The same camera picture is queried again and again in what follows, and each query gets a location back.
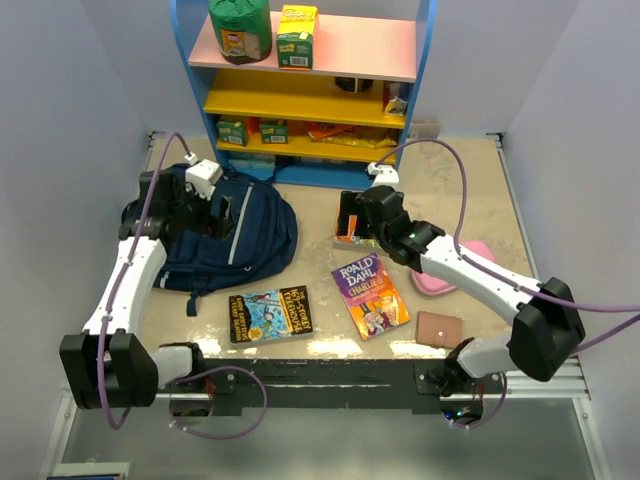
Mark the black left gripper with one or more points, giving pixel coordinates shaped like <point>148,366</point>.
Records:
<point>210,224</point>

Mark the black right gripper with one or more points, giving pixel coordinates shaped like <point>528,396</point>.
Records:
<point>349,196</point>

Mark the orange Treehouse book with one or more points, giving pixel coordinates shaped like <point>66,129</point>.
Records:
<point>348,236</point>

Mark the navy blue student backpack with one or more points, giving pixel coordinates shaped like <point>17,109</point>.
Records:
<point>261,244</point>

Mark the brown leather wallet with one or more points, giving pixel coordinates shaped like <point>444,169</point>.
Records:
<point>437,330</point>

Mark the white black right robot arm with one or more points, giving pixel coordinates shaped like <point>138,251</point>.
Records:
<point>545,327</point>

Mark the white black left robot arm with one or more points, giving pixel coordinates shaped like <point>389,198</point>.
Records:
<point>106,364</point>

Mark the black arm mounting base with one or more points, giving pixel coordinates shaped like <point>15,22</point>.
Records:
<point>405,384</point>

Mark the orange yellow snack packets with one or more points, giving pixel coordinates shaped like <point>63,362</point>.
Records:
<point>351,135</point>

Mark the blue shelf unit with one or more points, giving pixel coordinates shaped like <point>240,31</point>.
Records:
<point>353,58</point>

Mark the purple Roald Dahl book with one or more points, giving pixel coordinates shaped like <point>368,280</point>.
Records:
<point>370,296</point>

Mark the small green box left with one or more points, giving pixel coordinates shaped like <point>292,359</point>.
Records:
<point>233,130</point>

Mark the small green box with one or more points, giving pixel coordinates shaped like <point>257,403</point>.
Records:
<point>233,130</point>
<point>273,131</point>

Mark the small green box right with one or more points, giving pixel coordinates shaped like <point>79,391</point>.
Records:
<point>273,131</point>

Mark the small box behind shelf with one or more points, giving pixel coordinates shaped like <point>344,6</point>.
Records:
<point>424,128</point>

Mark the small snack pouch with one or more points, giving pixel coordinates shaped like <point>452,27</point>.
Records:
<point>395,98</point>

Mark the pink pencil case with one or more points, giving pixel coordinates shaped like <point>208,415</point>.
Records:
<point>432,286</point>

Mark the yellow green carton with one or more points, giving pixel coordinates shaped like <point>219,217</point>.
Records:
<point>295,37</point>

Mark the green cylindrical package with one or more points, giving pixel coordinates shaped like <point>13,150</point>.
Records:
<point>242,29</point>

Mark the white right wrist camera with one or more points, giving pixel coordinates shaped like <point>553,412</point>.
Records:
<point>383,175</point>

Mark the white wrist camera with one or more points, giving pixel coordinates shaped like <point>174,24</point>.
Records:
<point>201,176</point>
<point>383,175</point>

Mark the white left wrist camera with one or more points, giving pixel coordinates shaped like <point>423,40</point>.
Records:
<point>201,176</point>

